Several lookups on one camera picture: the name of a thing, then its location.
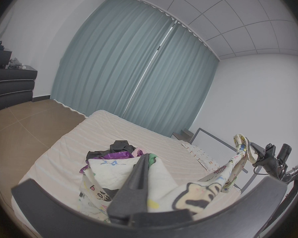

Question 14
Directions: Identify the black chest of drawers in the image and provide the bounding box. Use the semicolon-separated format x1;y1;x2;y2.
0;49;38;115

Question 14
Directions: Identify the blue-green curtain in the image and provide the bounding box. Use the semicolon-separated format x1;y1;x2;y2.
50;0;176;118
123;20;219;138

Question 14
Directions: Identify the purple satin garment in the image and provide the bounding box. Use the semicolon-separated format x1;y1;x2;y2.
79;148;149;174

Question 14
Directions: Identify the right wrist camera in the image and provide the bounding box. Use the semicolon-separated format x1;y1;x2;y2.
264;144;276;159

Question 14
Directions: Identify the grey crumpled cloth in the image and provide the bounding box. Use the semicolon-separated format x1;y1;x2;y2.
8;58;27;70

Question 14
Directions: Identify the bed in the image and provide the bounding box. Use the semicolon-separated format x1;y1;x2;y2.
10;109;254;222

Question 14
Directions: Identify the grey bedside table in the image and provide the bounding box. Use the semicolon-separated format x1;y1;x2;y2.
173;129;195;142

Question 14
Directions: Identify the white printed pillow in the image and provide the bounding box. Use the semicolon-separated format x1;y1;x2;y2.
181;142;221;174

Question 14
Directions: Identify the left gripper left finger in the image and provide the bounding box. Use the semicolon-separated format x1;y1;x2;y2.
106;153;150;226

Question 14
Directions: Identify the black garment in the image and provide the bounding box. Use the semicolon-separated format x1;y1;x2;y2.
86;140;137;163

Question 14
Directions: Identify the white printed pyjama top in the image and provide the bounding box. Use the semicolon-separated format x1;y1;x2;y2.
77;134;257;224

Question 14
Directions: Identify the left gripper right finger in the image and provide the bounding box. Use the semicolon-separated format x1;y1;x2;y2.
149;209;196;224

